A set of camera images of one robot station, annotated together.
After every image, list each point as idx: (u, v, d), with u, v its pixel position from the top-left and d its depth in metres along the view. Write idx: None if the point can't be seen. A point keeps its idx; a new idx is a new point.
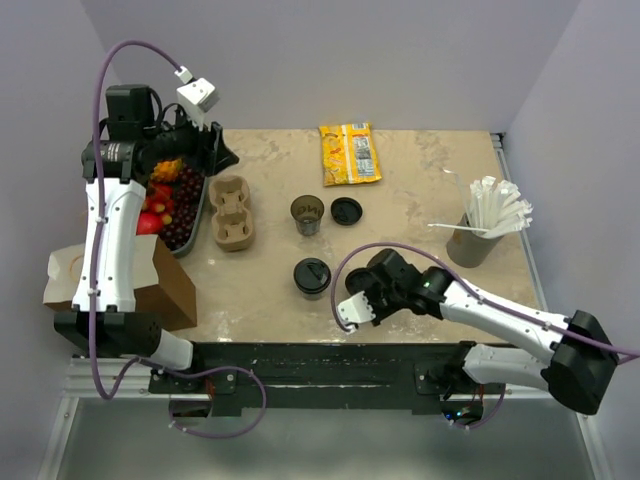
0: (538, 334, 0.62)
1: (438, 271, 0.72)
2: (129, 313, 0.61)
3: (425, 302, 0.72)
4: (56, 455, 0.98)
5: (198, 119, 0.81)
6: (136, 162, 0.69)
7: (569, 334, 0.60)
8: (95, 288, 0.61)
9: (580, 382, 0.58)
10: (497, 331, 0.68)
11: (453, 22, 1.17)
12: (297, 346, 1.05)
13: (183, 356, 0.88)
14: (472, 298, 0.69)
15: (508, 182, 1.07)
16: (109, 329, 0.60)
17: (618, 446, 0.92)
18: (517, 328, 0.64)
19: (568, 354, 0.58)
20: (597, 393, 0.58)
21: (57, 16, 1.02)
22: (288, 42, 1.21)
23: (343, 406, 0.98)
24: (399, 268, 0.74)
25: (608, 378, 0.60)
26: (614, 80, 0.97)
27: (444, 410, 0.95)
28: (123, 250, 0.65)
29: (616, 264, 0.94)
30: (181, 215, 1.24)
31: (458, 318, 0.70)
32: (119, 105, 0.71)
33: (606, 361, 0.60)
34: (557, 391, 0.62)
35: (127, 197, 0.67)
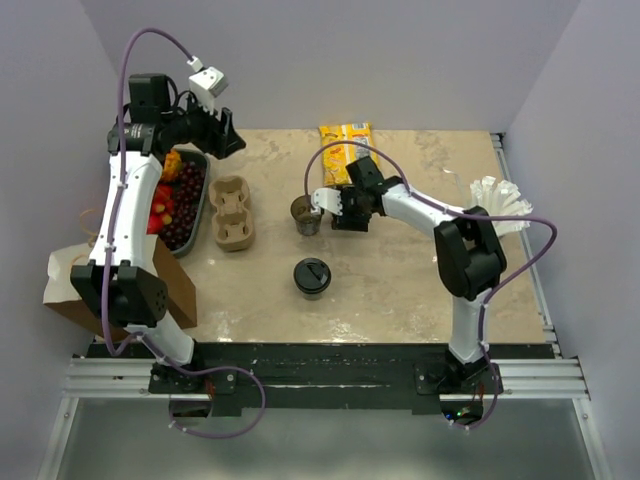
0: (436, 217, 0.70)
1: (395, 181, 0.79)
2: (141, 269, 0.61)
3: (374, 198, 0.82)
4: (56, 456, 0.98)
5: (209, 104, 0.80)
6: (157, 141, 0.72)
7: (460, 215, 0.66)
8: (111, 244, 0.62)
9: (452, 253, 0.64)
10: (418, 221, 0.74)
11: (453, 23, 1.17)
12: (297, 346, 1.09)
13: (183, 350, 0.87)
14: (405, 192, 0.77)
15: (509, 182, 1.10)
16: (121, 284, 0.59)
17: (619, 447, 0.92)
18: (423, 212, 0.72)
19: (449, 227, 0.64)
20: (467, 271, 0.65)
21: (57, 16, 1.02)
22: (288, 42, 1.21)
23: (343, 406, 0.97)
24: (367, 170, 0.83)
25: (488, 267, 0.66)
26: (614, 80, 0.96)
27: (444, 410, 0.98)
28: (140, 215, 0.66)
29: (616, 264, 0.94)
30: (181, 215, 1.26)
31: (392, 209, 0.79)
32: (139, 91, 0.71)
33: (491, 255, 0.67)
34: (442, 269, 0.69)
35: (147, 168, 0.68)
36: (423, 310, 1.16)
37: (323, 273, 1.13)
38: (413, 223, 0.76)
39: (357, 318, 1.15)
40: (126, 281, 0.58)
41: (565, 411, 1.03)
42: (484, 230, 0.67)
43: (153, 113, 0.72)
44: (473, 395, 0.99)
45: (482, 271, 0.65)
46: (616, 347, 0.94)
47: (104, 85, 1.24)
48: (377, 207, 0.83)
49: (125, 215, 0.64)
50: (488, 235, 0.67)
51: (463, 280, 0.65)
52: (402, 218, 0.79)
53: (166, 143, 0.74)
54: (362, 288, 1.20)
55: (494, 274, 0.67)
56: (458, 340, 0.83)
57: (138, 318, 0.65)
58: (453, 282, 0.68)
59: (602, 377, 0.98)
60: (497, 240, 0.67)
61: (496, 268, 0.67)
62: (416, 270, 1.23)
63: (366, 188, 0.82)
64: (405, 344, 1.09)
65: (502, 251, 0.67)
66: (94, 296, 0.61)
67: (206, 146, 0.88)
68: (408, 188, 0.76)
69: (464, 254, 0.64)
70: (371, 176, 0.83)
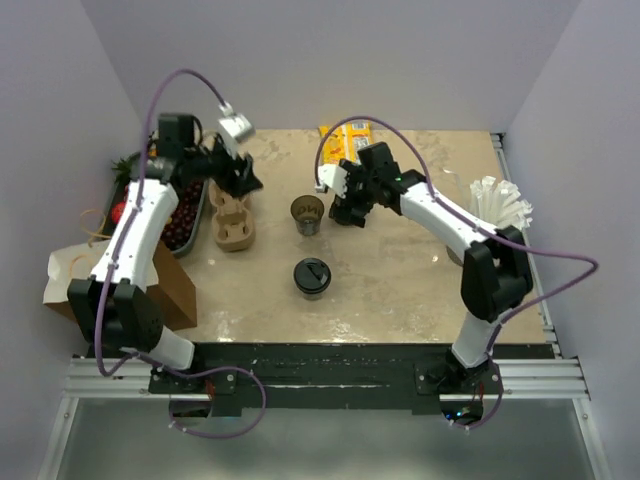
0: (465, 234, 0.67)
1: (414, 175, 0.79)
2: (139, 291, 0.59)
3: (389, 195, 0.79)
4: (56, 455, 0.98)
5: (233, 148, 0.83)
6: (177, 176, 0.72)
7: (493, 237, 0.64)
8: (114, 260, 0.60)
9: (482, 278, 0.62)
10: (439, 227, 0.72)
11: (453, 22, 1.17)
12: (297, 346, 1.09)
13: (184, 354, 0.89)
14: (429, 196, 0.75)
15: (509, 182, 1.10)
16: (116, 303, 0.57)
17: (619, 447, 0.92)
18: (451, 225, 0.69)
19: (481, 250, 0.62)
20: (494, 296, 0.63)
21: (57, 16, 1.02)
22: (288, 42, 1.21)
23: (343, 406, 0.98)
24: (384, 160, 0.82)
25: (515, 292, 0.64)
26: (614, 80, 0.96)
27: (444, 410, 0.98)
28: (149, 238, 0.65)
29: (615, 265, 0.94)
30: (180, 215, 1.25)
31: (410, 210, 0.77)
32: (167, 129, 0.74)
33: (519, 280, 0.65)
34: (465, 289, 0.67)
35: (163, 196, 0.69)
36: (423, 310, 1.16)
37: (324, 274, 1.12)
38: (432, 227, 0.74)
39: (357, 318, 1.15)
40: (122, 300, 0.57)
41: (565, 411, 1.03)
42: (518, 255, 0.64)
43: (177, 149, 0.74)
44: (473, 396, 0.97)
45: (509, 294, 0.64)
46: (616, 347, 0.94)
47: (104, 85, 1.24)
48: (392, 203, 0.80)
49: (134, 236, 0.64)
50: (521, 259, 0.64)
51: (488, 304, 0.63)
52: (419, 220, 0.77)
53: (186, 178, 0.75)
54: (362, 288, 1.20)
55: (519, 298, 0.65)
56: (463, 346, 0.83)
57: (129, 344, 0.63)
58: (475, 304, 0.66)
59: (602, 377, 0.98)
60: (528, 265, 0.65)
61: (522, 292, 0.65)
62: (416, 270, 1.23)
63: (382, 182, 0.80)
64: (405, 344, 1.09)
65: (531, 275, 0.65)
66: (87, 313, 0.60)
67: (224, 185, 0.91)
68: (433, 193, 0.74)
69: (493, 279, 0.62)
70: (387, 166, 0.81)
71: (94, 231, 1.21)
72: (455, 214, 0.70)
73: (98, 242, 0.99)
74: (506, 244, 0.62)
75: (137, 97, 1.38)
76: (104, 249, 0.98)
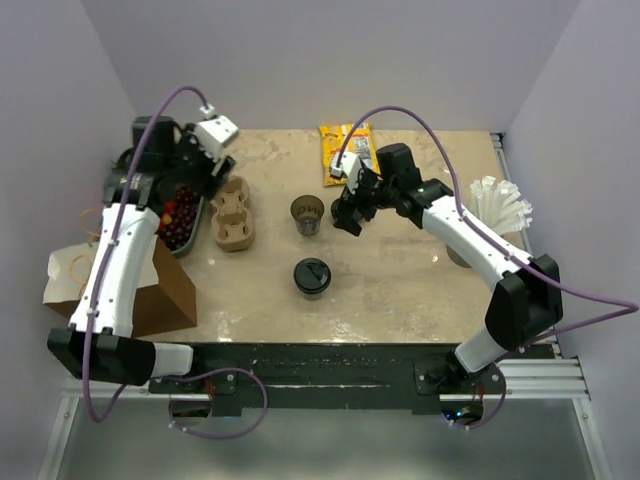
0: (496, 261, 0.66)
1: (437, 185, 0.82)
2: (125, 338, 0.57)
3: (411, 205, 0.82)
4: (56, 455, 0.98)
5: None
6: (155, 193, 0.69)
7: (526, 268, 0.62)
8: (94, 308, 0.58)
9: (513, 313, 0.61)
10: (465, 246, 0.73)
11: (453, 22, 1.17)
12: (297, 346, 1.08)
13: (183, 360, 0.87)
14: (457, 215, 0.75)
15: (509, 182, 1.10)
16: (103, 351, 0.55)
17: (620, 448, 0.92)
18: (481, 251, 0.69)
19: (515, 284, 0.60)
20: (523, 329, 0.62)
21: (57, 17, 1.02)
22: (288, 41, 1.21)
23: (343, 406, 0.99)
24: (405, 166, 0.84)
25: (542, 324, 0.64)
26: (614, 80, 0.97)
27: (444, 410, 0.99)
28: (129, 274, 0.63)
29: (616, 265, 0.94)
30: (181, 215, 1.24)
31: (434, 227, 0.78)
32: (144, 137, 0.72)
33: (548, 311, 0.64)
34: (491, 317, 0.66)
35: (141, 223, 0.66)
36: (423, 310, 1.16)
37: (323, 274, 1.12)
38: (455, 245, 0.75)
39: (357, 318, 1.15)
40: (108, 348, 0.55)
41: (565, 411, 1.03)
42: (551, 289, 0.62)
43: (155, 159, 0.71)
44: (473, 396, 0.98)
45: (536, 326, 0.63)
46: (617, 347, 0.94)
47: (104, 85, 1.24)
48: (412, 214, 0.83)
49: (112, 277, 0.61)
50: (553, 291, 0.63)
51: (517, 336, 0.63)
52: (441, 235, 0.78)
53: (166, 193, 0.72)
54: (362, 288, 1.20)
55: (544, 328, 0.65)
56: (468, 353, 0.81)
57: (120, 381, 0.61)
58: (501, 334, 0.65)
59: (602, 377, 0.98)
60: (560, 296, 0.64)
61: (549, 323, 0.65)
62: (416, 271, 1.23)
63: (404, 191, 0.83)
64: (404, 344, 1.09)
65: (561, 306, 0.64)
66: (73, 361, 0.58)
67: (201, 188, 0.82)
68: (462, 211, 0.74)
69: (524, 313, 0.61)
70: (408, 174, 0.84)
71: (93, 230, 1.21)
72: (486, 238, 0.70)
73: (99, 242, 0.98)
74: (541, 278, 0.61)
75: (137, 97, 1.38)
76: None
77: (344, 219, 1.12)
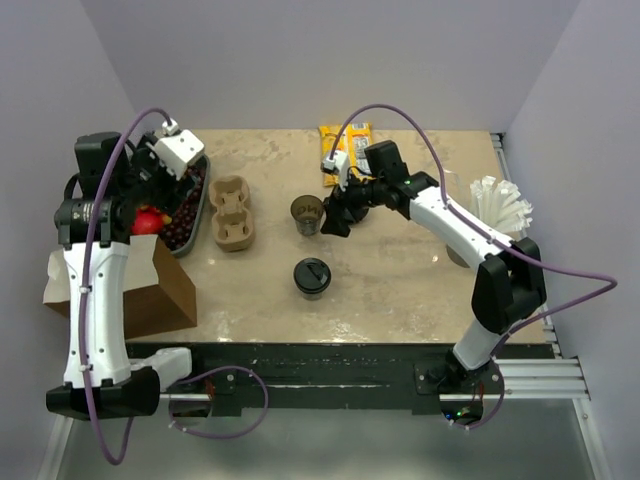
0: (479, 245, 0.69)
1: (424, 178, 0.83)
2: (126, 384, 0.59)
3: (398, 197, 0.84)
4: (56, 455, 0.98)
5: (178, 172, 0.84)
6: (116, 220, 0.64)
7: (507, 249, 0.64)
8: (87, 363, 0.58)
9: (496, 293, 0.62)
10: (451, 234, 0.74)
11: (453, 22, 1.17)
12: (297, 346, 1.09)
13: (182, 365, 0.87)
14: (440, 203, 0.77)
15: (509, 182, 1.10)
16: (109, 405, 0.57)
17: (620, 448, 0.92)
18: (465, 236, 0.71)
19: (496, 264, 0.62)
20: (507, 309, 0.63)
21: (58, 17, 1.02)
22: (288, 41, 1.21)
23: (343, 406, 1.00)
24: (392, 161, 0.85)
25: (527, 306, 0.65)
26: (614, 80, 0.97)
27: (444, 410, 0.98)
28: (112, 316, 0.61)
29: (616, 265, 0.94)
30: (181, 215, 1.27)
31: (420, 216, 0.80)
32: (91, 161, 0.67)
33: (532, 293, 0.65)
34: (477, 301, 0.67)
35: (110, 261, 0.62)
36: (423, 310, 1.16)
37: (324, 274, 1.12)
38: (441, 232, 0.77)
39: (357, 318, 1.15)
40: (115, 401, 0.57)
41: (565, 411, 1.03)
42: (532, 269, 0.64)
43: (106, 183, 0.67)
44: (473, 396, 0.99)
45: (521, 306, 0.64)
46: (617, 347, 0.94)
47: (104, 85, 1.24)
48: (400, 206, 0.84)
49: (95, 326, 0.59)
50: (534, 272, 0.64)
51: (501, 317, 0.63)
52: (428, 224, 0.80)
53: (126, 217, 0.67)
54: (362, 288, 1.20)
55: (530, 311, 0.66)
56: (465, 350, 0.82)
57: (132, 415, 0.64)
58: (488, 318, 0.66)
59: (603, 377, 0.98)
60: (542, 277, 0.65)
61: (534, 305, 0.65)
62: (416, 271, 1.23)
63: (391, 184, 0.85)
64: (404, 344, 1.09)
65: (544, 288, 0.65)
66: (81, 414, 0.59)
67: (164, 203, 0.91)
68: (446, 199, 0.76)
69: (507, 293, 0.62)
70: (395, 168, 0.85)
71: None
72: (468, 224, 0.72)
73: None
74: (521, 258, 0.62)
75: (137, 97, 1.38)
76: None
77: (336, 218, 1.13)
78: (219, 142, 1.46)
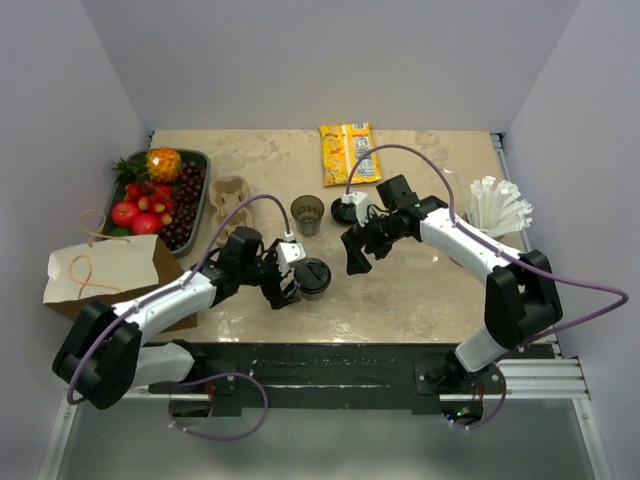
0: (487, 258, 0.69)
1: (433, 201, 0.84)
2: (134, 343, 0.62)
3: (409, 220, 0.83)
4: (56, 455, 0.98)
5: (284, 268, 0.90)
6: (221, 288, 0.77)
7: (515, 260, 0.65)
8: (138, 306, 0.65)
9: (507, 305, 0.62)
10: (459, 251, 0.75)
11: (454, 21, 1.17)
12: (296, 347, 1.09)
13: (176, 371, 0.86)
14: (449, 222, 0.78)
15: (509, 182, 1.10)
16: (115, 339, 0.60)
17: (620, 447, 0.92)
18: (473, 250, 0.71)
19: (505, 276, 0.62)
20: (520, 323, 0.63)
21: (58, 17, 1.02)
22: (288, 41, 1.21)
23: (343, 406, 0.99)
24: (401, 191, 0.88)
25: (541, 322, 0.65)
26: (614, 80, 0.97)
27: (444, 410, 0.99)
28: (173, 310, 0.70)
29: (616, 264, 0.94)
30: (181, 215, 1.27)
31: (431, 237, 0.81)
32: (233, 244, 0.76)
33: (546, 308, 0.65)
34: (489, 315, 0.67)
35: (204, 291, 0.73)
36: (423, 310, 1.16)
37: (323, 274, 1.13)
38: (450, 250, 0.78)
39: (357, 318, 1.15)
40: (121, 340, 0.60)
41: (565, 412, 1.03)
42: (544, 283, 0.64)
43: (234, 267, 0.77)
44: (473, 396, 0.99)
45: (536, 322, 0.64)
46: (617, 346, 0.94)
47: (104, 84, 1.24)
48: (412, 230, 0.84)
49: (163, 301, 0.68)
50: (547, 286, 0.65)
51: (515, 331, 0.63)
52: (437, 243, 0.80)
53: (232, 287, 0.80)
54: (362, 288, 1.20)
55: (545, 326, 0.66)
56: (468, 352, 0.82)
57: (85, 388, 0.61)
58: (502, 333, 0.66)
59: (602, 377, 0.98)
60: (555, 291, 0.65)
61: (550, 318, 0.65)
62: (416, 271, 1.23)
63: (402, 208, 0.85)
64: (405, 344, 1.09)
65: (558, 301, 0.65)
66: (83, 338, 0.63)
67: (269, 295, 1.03)
68: (454, 219, 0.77)
69: (519, 307, 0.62)
70: (404, 197, 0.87)
71: (94, 231, 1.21)
72: (476, 239, 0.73)
73: (98, 242, 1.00)
74: (530, 269, 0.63)
75: (137, 97, 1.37)
76: (104, 249, 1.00)
77: (354, 252, 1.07)
78: (219, 142, 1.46)
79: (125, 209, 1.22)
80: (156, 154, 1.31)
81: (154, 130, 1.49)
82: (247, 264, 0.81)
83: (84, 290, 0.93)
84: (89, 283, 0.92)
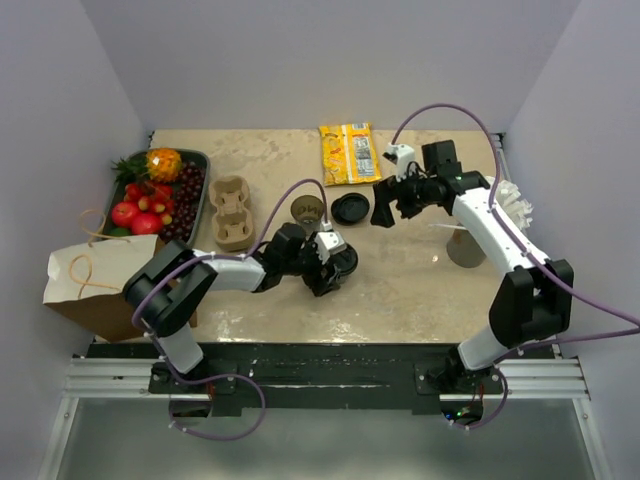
0: (511, 256, 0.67)
1: (476, 178, 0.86)
2: (206, 285, 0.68)
3: (446, 190, 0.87)
4: (56, 455, 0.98)
5: (323, 255, 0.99)
6: (264, 280, 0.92)
7: (539, 265, 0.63)
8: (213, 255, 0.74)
9: (518, 308, 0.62)
10: (486, 237, 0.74)
11: (454, 21, 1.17)
12: (296, 346, 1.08)
13: (188, 357, 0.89)
14: (486, 206, 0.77)
15: (509, 182, 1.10)
16: (198, 272, 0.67)
17: (620, 447, 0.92)
18: (501, 244, 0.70)
19: (524, 278, 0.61)
20: (523, 325, 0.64)
21: (57, 17, 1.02)
22: (288, 41, 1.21)
23: (343, 406, 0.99)
24: (445, 157, 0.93)
25: (545, 329, 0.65)
26: (614, 81, 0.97)
27: (444, 410, 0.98)
28: (230, 273, 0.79)
29: (617, 265, 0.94)
30: (180, 215, 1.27)
31: (466, 218, 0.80)
32: (279, 242, 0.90)
33: (554, 318, 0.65)
34: (495, 309, 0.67)
35: (253, 270, 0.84)
36: (423, 310, 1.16)
37: (351, 255, 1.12)
38: (477, 233, 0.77)
39: (357, 318, 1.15)
40: (202, 275, 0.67)
41: (565, 412, 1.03)
42: (559, 294, 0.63)
43: (278, 261, 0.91)
44: (473, 395, 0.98)
45: (539, 327, 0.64)
46: (615, 347, 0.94)
47: (104, 85, 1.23)
48: (447, 200, 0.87)
49: (229, 262, 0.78)
50: (562, 298, 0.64)
51: (515, 331, 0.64)
52: (466, 221, 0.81)
53: (276, 277, 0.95)
54: (362, 288, 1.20)
55: (547, 334, 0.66)
56: (469, 350, 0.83)
57: (150, 312, 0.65)
58: (503, 332, 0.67)
59: (603, 377, 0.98)
60: (568, 304, 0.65)
61: (553, 328, 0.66)
62: (416, 270, 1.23)
63: (442, 177, 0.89)
64: (405, 345, 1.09)
65: (567, 314, 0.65)
66: (162, 266, 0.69)
67: (312, 281, 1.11)
68: (491, 203, 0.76)
69: (528, 310, 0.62)
70: (447, 165, 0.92)
71: (94, 231, 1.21)
72: (506, 230, 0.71)
73: (98, 242, 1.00)
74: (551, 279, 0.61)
75: (137, 97, 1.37)
76: (103, 249, 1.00)
77: (381, 204, 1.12)
78: (219, 142, 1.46)
79: (125, 209, 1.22)
80: (156, 154, 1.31)
81: (153, 129, 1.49)
82: (292, 257, 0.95)
83: (84, 290, 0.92)
84: (88, 283, 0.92)
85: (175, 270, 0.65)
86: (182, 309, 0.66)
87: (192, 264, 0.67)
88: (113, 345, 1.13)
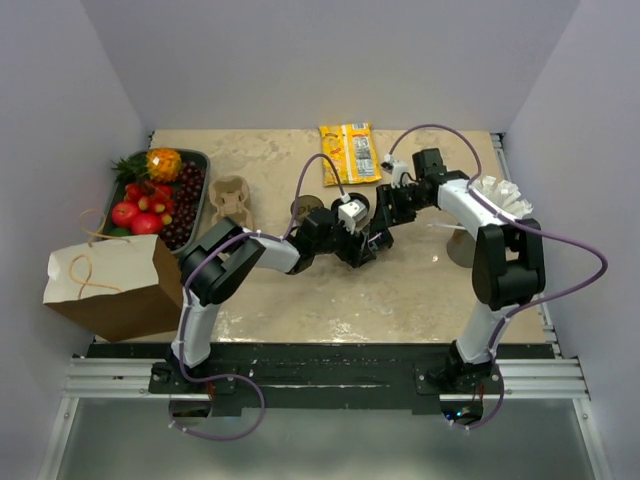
0: (484, 218, 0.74)
1: (456, 173, 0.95)
2: (256, 259, 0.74)
3: (430, 186, 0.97)
4: (56, 455, 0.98)
5: (350, 226, 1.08)
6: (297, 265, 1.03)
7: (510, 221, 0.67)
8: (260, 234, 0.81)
9: (491, 261, 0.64)
10: (464, 211, 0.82)
11: (453, 21, 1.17)
12: (295, 347, 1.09)
13: (197, 354, 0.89)
14: (464, 190, 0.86)
15: (510, 183, 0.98)
16: (249, 246, 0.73)
17: (621, 447, 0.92)
18: (475, 211, 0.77)
19: (494, 231, 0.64)
20: (500, 279, 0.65)
21: (57, 17, 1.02)
22: (288, 40, 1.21)
23: (343, 406, 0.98)
24: (432, 162, 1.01)
25: (524, 286, 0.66)
26: (614, 79, 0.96)
27: (444, 410, 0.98)
28: (273, 251, 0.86)
29: (617, 264, 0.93)
30: (180, 215, 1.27)
31: (447, 202, 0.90)
32: (307, 228, 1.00)
33: (531, 275, 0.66)
34: (476, 272, 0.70)
35: (291, 254, 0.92)
36: (423, 310, 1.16)
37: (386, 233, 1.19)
38: (459, 212, 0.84)
39: (356, 318, 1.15)
40: (254, 250, 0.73)
41: (566, 413, 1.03)
42: (531, 244, 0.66)
43: (307, 244, 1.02)
44: (473, 396, 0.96)
45: (517, 284, 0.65)
46: (616, 346, 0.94)
47: (104, 85, 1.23)
48: (431, 196, 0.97)
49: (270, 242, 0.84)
50: (535, 251, 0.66)
51: (493, 286, 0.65)
52: (450, 207, 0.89)
53: (306, 261, 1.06)
54: (362, 288, 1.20)
55: (527, 293, 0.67)
56: (467, 342, 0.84)
57: (203, 280, 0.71)
58: (483, 290, 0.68)
59: (602, 377, 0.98)
60: (542, 258, 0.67)
61: (532, 286, 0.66)
62: (415, 271, 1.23)
63: (429, 175, 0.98)
64: (405, 345, 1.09)
65: (543, 269, 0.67)
66: (214, 239, 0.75)
67: (347, 255, 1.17)
68: (468, 185, 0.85)
69: (501, 262, 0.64)
70: (435, 168, 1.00)
71: (94, 231, 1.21)
72: (479, 202, 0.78)
73: (98, 242, 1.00)
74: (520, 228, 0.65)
75: (137, 97, 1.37)
76: (103, 249, 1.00)
77: (382, 205, 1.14)
78: (219, 142, 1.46)
79: (125, 209, 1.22)
80: (156, 154, 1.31)
81: (153, 129, 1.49)
82: (323, 240, 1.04)
83: (84, 290, 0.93)
84: (88, 283, 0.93)
85: (225, 243, 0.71)
86: (234, 279, 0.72)
87: (242, 238, 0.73)
88: (113, 345, 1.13)
